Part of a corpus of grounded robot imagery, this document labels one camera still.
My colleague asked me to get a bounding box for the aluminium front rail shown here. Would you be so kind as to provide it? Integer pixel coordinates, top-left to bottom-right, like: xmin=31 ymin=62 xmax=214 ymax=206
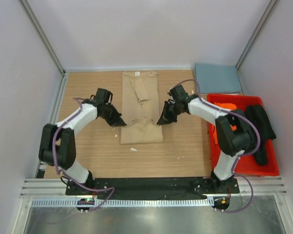
xmin=20 ymin=176 xmax=287 ymax=198

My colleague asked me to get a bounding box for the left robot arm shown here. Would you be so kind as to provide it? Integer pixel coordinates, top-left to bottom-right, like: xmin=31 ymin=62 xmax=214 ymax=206
xmin=39 ymin=88 xmax=126 ymax=195

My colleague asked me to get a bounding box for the red plastic bin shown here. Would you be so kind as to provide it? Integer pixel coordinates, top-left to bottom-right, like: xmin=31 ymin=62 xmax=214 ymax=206
xmin=207 ymin=94 xmax=279 ymax=176

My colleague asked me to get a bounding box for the left aluminium frame post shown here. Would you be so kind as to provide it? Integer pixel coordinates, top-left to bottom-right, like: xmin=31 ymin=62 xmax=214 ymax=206
xmin=19 ymin=0 xmax=65 ymax=77

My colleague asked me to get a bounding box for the orange t shirt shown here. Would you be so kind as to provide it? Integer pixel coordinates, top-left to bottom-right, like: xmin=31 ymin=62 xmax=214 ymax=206
xmin=209 ymin=102 xmax=237 ymax=144

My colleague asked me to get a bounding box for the aluminium frame post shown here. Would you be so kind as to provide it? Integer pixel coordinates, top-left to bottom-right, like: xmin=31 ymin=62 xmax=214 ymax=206
xmin=235 ymin=0 xmax=280 ymax=71
xmin=19 ymin=0 xmax=65 ymax=77

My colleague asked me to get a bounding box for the black t shirt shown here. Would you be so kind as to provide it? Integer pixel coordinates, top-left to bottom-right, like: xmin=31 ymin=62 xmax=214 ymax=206
xmin=245 ymin=104 xmax=276 ymax=166

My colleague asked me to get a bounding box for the beige t shirt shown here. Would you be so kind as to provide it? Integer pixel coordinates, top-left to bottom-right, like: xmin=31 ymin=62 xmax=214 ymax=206
xmin=120 ymin=71 xmax=163 ymax=145

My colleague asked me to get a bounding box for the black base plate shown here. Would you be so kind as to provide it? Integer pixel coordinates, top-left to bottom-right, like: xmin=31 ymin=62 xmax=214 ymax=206
xmin=65 ymin=177 xmax=240 ymax=195

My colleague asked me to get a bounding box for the folded blue t shirt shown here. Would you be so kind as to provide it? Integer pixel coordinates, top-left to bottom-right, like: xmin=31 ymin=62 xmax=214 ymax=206
xmin=193 ymin=63 xmax=242 ymax=94

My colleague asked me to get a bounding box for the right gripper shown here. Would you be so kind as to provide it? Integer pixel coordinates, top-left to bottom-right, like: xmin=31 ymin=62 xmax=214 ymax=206
xmin=158 ymin=100 xmax=183 ymax=126

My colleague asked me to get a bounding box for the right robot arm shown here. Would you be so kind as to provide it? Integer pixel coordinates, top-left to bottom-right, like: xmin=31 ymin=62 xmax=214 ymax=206
xmin=157 ymin=85 xmax=261 ymax=193

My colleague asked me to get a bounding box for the right aluminium frame post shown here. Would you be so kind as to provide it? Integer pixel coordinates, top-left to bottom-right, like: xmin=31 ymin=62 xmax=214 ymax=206
xmin=235 ymin=0 xmax=280 ymax=71

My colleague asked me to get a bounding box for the slotted cable duct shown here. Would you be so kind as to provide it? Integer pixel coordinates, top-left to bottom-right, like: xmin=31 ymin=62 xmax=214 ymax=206
xmin=31 ymin=197 xmax=214 ymax=208

